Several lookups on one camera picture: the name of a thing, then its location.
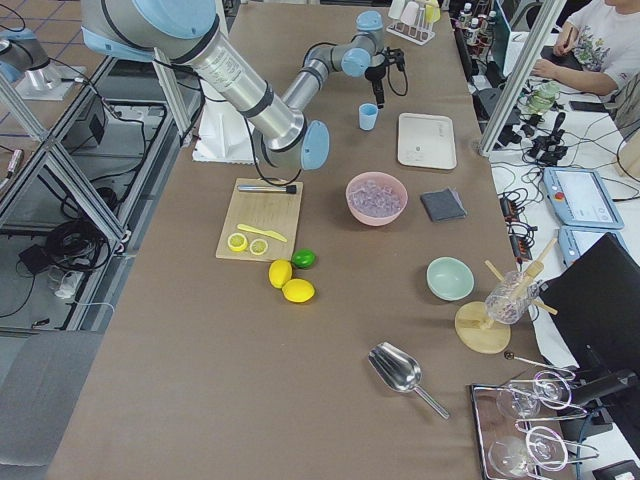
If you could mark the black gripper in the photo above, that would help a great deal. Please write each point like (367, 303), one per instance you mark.
(374, 74)

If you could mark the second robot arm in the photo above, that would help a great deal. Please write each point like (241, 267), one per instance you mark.
(28, 68)

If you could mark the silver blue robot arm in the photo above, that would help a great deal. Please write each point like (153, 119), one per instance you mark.
(188, 32)

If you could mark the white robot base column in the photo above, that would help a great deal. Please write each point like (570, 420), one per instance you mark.
(223, 134)

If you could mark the light blue plastic cup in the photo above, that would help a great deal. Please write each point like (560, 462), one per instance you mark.
(368, 114)

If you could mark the pink upturned cup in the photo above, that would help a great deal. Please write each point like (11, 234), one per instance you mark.
(410, 13)

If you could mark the pale mint upturned cup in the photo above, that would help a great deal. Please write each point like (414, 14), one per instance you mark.
(396, 9)

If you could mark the yellow green upturned cup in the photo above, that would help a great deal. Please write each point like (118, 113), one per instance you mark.
(432, 11)

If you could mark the pink bowl of ice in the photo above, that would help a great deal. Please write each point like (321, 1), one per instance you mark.
(376, 198)

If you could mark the wooden cup tree stand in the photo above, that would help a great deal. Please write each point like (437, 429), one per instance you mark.
(481, 334)

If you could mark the steel ice scoop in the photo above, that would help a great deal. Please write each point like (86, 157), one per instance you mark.
(402, 373)

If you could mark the cream rabbit serving tray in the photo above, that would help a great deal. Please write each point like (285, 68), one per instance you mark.
(426, 141)

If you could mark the grey folded cloth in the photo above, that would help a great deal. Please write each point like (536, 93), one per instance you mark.
(443, 205)

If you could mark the steel muddler black tip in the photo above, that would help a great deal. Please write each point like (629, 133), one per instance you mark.
(287, 189)

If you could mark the wooden cutting board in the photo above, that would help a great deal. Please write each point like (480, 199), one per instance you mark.
(266, 211)

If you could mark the yellow plastic knife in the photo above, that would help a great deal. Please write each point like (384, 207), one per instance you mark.
(268, 233)

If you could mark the green lime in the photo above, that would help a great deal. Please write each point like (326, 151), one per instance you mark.
(304, 259)

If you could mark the lemon half slice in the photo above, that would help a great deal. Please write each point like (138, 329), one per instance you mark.
(258, 247)
(237, 242)

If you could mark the mint green bowl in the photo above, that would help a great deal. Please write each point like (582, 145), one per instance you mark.
(449, 279)

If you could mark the yellow lemon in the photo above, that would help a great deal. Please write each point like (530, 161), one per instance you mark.
(280, 272)
(298, 290)

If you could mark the blue teach pendant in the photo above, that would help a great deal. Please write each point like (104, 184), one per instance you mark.
(574, 241)
(580, 198)

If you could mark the person in white shirt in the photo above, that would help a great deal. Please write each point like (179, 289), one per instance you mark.
(603, 36)

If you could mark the clear textured glass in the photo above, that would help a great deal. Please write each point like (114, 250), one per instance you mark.
(509, 300)

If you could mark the long bar spoon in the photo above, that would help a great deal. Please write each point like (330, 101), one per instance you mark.
(510, 355)

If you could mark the black monitor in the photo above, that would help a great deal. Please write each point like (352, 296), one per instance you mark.
(597, 303)

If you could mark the upper wine glass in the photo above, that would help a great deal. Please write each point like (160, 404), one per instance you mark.
(524, 398)

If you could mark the wine glass holder rack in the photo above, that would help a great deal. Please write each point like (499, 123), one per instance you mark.
(517, 427)

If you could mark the lower wine glass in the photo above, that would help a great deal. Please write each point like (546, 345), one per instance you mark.
(541, 451)

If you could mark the white wire cup rack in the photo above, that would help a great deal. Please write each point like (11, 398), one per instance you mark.
(419, 31)

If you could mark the aluminium frame post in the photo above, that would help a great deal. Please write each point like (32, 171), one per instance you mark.
(538, 35)

